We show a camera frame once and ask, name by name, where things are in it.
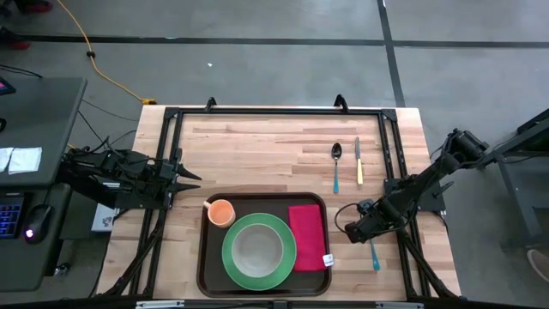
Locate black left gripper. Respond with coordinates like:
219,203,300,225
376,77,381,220
156,148,203,209

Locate fork with teal handle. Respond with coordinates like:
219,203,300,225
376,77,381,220
368,239,382,273

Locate pale orange ribbed cup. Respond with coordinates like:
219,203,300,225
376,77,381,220
202,198,237,229

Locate knife with yellow handle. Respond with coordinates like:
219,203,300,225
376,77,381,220
353,136,365,186

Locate red cloth napkin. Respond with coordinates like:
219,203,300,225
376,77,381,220
287,203,329,273

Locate spoon with teal handle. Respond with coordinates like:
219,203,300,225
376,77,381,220
330,142,343,195

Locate green plate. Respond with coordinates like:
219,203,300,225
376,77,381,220
220,212,298,292

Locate grey-beige bowl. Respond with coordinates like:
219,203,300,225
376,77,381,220
231,222,285,279

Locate dark brown plastic tray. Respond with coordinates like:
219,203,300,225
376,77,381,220
196,191,333,299

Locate white printed box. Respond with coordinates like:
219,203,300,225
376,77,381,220
90,203,120,233

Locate black computer mouse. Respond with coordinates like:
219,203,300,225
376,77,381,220
23,203,53,245

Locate dark grey desk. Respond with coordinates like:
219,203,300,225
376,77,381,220
0,76,88,293

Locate dark grey metal stand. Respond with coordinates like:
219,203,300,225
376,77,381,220
473,107,549,252

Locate white paper sheet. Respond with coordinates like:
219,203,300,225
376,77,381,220
7,146,44,176
0,147,15,173

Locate person's grey shoe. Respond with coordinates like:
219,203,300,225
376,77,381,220
526,247,549,284

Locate backlit black keyboard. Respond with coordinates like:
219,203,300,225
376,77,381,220
0,195,25,239

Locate device with pink screen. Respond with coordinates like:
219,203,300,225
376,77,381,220
0,76,17,97

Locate person's red shoe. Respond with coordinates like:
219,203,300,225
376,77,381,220
15,0,55,14
0,25,32,52

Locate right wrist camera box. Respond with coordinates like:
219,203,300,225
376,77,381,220
357,197,376,217

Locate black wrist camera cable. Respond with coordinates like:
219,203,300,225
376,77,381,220
334,203,365,236

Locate black aluminium table frame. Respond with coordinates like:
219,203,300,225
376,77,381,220
96,94,462,301

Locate yellow extension cable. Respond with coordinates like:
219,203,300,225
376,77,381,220
55,0,158,106

